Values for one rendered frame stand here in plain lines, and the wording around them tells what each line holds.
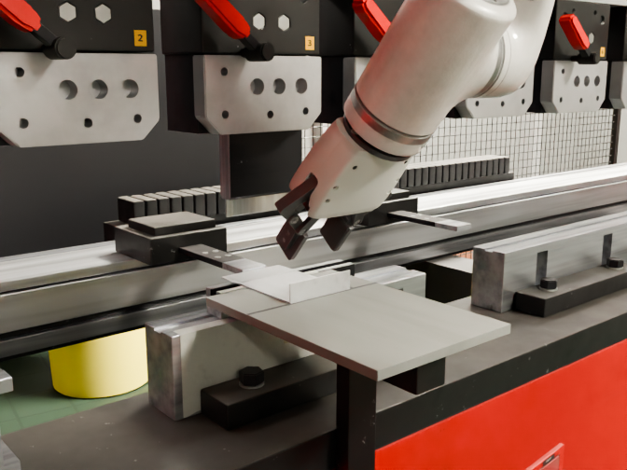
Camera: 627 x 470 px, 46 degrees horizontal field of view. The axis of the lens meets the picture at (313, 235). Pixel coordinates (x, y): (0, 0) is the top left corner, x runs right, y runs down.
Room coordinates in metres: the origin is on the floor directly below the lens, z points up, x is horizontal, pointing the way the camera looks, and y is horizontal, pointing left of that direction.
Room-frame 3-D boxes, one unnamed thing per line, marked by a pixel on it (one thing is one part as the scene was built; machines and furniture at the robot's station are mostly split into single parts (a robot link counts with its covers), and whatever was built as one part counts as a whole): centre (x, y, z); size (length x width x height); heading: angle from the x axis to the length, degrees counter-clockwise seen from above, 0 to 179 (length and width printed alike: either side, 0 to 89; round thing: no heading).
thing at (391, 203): (1.23, -0.15, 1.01); 0.26 x 0.12 x 0.05; 40
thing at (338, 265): (0.86, 0.03, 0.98); 0.20 x 0.03 x 0.03; 130
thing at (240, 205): (0.84, 0.06, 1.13); 0.10 x 0.02 x 0.10; 130
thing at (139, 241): (0.97, 0.15, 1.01); 0.26 x 0.12 x 0.05; 40
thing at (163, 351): (0.88, 0.02, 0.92); 0.39 x 0.06 x 0.10; 130
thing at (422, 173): (1.64, -0.28, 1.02); 0.44 x 0.06 x 0.04; 130
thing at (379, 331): (0.73, -0.04, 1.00); 0.26 x 0.18 x 0.01; 40
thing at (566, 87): (1.21, -0.39, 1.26); 0.15 x 0.09 x 0.17; 130
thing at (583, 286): (1.18, -0.44, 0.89); 0.30 x 0.05 x 0.03; 130
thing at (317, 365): (0.82, -0.01, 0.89); 0.30 x 0.05 x 0.03; 130
